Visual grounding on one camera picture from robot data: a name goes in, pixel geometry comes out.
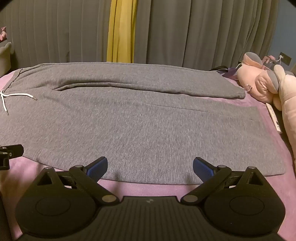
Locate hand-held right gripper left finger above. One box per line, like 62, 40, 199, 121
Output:
32, 157, 117, 206

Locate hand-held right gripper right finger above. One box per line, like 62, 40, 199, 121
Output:
181, 157, 265, 205

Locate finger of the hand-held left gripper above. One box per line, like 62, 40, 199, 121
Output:
0, 144, 24, 171

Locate grey sweat pants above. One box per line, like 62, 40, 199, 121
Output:
0, 62, 287, 185

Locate pink bed sheet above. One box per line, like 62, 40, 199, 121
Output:
0, 67, 296, 241

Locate white remote control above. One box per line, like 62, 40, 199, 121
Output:
265, 103, 283, 134

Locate purple cloth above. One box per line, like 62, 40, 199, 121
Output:
216, 68, 239, 80

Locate pink plush toy grey ears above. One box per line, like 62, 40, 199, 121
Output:
236, 52, 283, 111

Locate grey curtain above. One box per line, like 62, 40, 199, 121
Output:
4, 0, 112, 70
133, 0, 281, 70

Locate yellow curtain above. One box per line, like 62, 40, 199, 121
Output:
106, 0, 138, 63

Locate black strap bag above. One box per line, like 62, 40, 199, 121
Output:
209, 66, 229, 75

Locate dark wall outlet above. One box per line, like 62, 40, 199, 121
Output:
279, 52, 292, 66

